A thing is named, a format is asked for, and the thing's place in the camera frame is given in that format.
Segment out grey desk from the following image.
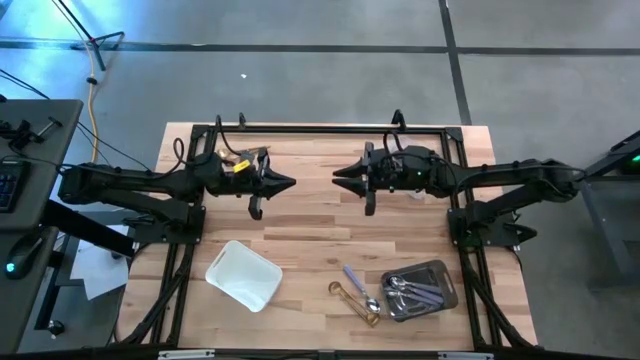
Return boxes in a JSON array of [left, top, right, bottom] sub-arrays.
[[0, 98, 85, 354]]

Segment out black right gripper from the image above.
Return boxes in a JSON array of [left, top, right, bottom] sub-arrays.
[[332, 142, 437, 217]]

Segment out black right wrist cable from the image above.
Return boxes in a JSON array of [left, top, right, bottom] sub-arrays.
[[381, 128, 404, 154]]

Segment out black diagonal beam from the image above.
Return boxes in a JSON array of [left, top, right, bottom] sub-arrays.
[[40, 198, 137, 259]]

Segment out black tripod stand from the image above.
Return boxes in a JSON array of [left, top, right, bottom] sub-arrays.
[[49, 0, 127, 72]]

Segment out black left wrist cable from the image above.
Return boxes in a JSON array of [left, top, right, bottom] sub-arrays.
[[171, 114, 242, 167]]

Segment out silver bracket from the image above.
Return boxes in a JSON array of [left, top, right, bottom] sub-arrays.
[[157, 349, 216, 360], [437, 351, 495, 360]]

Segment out black keyboard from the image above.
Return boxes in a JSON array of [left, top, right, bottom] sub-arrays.
[[0, 158, 30, 215]]

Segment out black computer with green light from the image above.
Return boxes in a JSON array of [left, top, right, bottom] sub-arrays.
[[618, 149, 640, 177]]

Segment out yellow power cable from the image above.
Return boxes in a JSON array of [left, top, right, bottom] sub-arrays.
[[82, 37, 102, 164]]

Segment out thin black cable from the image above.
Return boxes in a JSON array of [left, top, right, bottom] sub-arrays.
[[0, 68, 157, 174]]

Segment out white paper sheets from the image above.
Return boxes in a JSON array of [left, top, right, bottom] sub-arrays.
[[68, 223, 131, 302]]

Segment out white plastic bin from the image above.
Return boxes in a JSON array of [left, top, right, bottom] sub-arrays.
[[204, 239, 284, 314]]

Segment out clear plastic bin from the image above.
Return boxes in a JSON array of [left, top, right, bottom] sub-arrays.
[[378, 133, 449, 201]]

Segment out grey metal cart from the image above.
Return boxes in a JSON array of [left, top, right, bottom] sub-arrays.
[[549, 129, 640, 284]]

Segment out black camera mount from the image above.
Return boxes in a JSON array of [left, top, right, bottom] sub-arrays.
[[0, 115, 65, 152]]

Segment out dark grey plastic bin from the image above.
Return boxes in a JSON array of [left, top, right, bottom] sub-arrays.
[[380, 259, 460, 324]]

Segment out black computer mouse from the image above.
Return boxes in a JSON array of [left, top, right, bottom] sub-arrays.
[[3, 233, 45, 280]]

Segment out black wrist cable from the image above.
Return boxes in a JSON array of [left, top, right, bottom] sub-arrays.
[[381, 128, 404, 154], [171, 114, 242, 167]]

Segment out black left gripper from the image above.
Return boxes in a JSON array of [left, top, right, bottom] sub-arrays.
[[207, 149, 297, 220]]

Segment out black metal table frame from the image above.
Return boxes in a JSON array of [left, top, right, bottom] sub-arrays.
[[112, 123, 540, 351]]

